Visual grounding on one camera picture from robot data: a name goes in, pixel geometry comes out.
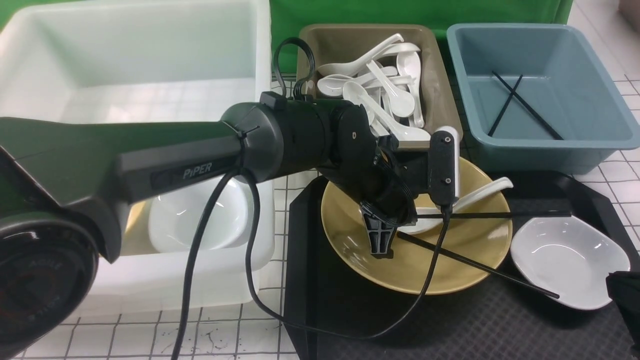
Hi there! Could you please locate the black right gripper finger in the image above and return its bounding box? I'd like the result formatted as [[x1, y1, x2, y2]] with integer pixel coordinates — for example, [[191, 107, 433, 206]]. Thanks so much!
[[606, 271, 640, 357]]

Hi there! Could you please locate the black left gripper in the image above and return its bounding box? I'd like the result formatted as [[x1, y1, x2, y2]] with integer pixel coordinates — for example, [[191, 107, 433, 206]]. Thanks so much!
[[320, 135, 429, 259]]

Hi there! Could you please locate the black chopstick gold band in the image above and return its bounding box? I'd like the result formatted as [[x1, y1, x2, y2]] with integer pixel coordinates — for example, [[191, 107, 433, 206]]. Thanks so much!
[[397, 232, 560, 300]]

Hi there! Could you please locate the white soup spoon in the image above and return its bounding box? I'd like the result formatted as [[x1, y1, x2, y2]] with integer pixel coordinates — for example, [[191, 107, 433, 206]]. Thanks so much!
[[398, 177, 514, 235]]

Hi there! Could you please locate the yellow noodle bowl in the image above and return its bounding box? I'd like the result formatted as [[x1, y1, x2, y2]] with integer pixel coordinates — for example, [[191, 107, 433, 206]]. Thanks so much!
[[320, 156, 513, 296]]

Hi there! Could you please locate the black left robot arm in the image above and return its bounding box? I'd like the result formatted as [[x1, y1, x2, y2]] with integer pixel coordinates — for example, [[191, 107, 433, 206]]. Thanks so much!
[[1, 91, 432, 360]]

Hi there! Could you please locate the yellow bowl in tub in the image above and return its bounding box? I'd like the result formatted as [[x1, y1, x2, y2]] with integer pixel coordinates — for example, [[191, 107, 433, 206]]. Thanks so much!
[[121, 202, 155, 256]]

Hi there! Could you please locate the white square dish on tray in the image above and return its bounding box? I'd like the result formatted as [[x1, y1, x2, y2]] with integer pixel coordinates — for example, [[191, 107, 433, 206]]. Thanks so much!
[[510, 216, 631, 311]]

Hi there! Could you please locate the black serving tray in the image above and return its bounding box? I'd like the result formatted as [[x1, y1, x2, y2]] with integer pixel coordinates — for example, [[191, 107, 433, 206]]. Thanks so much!
[[283, 177, 639, 360]]

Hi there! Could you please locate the white checked tablecloth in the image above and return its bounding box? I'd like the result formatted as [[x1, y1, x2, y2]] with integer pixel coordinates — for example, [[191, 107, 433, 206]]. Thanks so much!
[[10, 75, 640, 360]]

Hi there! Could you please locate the white spoon front of pile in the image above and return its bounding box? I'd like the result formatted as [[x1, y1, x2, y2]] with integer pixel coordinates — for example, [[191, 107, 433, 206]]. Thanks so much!
[[342, 80, 431, 148]]

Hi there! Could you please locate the white spoon of pile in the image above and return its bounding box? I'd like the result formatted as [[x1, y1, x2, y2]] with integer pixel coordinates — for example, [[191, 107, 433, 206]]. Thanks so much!
[[342, 80, 431, 148], [397, 51, 425, 129], [317, 33, 404, 76], [317, 70, 376, 97]]

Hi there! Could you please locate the white spoon left of pile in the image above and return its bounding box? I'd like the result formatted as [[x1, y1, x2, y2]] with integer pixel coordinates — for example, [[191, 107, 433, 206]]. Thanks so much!
[[317, 70, 376, 97]]

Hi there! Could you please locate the white spoon top of pile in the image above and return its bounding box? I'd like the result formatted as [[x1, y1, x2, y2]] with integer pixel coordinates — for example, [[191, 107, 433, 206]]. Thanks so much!
[[317, 33, 404, 76]]

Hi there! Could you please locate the white spoon right of pile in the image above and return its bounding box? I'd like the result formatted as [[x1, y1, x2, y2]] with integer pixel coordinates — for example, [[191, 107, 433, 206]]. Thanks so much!
[[397, 51, 425, 129]]

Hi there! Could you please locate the olive brown spoon bin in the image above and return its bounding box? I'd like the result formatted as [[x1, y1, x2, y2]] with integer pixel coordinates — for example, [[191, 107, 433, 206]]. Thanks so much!
[[299, 23, 463, 152]]

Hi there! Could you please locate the blue chopstick bin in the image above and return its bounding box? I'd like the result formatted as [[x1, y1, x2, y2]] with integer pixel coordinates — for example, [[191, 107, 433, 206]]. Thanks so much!
[[446, 23, 639, 174]]

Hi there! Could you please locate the white square dish in tub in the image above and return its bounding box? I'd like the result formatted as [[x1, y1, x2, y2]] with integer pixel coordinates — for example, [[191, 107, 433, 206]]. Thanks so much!
[[148, 177, 254, 253]]

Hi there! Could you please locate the large white plastic tub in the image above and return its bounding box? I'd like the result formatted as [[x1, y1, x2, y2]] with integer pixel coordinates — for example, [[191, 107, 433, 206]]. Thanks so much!
[[0, 0, 271, 317]]

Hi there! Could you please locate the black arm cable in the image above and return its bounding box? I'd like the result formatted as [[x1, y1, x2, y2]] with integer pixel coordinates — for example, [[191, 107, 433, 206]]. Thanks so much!
[[171, 37, 453, 360]]

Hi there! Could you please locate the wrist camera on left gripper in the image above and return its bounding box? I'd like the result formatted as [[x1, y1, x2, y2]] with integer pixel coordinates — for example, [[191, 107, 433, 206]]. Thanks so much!
[[427, 125, 460, 208]]

